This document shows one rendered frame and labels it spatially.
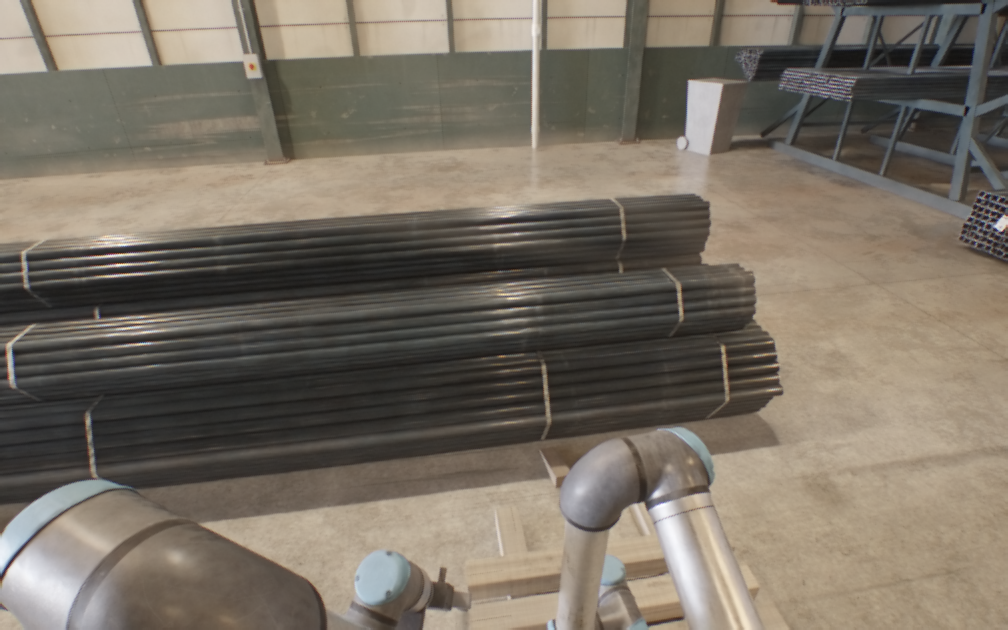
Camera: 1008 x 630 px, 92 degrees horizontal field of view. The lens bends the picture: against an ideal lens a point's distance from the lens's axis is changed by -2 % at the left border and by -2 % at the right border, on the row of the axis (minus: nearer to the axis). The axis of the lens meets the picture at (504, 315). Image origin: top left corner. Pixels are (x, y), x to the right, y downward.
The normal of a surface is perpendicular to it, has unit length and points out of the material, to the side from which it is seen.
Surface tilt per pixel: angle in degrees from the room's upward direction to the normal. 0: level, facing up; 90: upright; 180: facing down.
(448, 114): 90
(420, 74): 90
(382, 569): 19
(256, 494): 0
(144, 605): 35
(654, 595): 0
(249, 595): 45
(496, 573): 0
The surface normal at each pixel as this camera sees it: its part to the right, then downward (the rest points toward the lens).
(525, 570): -0.02, -0.87
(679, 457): 0.10, -0.53
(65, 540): -0.12, -0.71
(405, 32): 0.15, 0.49
